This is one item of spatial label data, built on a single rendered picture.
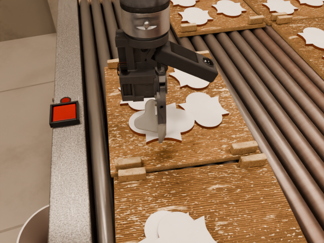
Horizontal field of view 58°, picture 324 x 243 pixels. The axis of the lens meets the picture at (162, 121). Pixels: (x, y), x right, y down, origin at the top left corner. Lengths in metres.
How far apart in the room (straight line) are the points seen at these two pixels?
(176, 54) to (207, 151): 0.29
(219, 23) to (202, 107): 0.50
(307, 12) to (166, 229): 1.08
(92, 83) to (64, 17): 0.48
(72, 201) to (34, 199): 1.17
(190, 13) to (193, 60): 0.75
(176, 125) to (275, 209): 0.26
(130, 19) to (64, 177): 0.40
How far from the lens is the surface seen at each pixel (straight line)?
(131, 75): 0.50
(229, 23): 1.21
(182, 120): 0.61
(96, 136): 0.76
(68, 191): 0.69
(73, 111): 0.83
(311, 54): 1.12
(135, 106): 0.79
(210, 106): 0.79
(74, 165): 0.72
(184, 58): 0.50
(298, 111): 0.89
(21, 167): 2.01
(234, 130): 0.76
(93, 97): 0.87
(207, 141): 0.72
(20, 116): 2.33
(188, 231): 0.57
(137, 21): 0.45
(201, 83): 0.87
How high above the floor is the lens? 1.48
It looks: 46 degrees down
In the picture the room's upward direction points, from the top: straight up
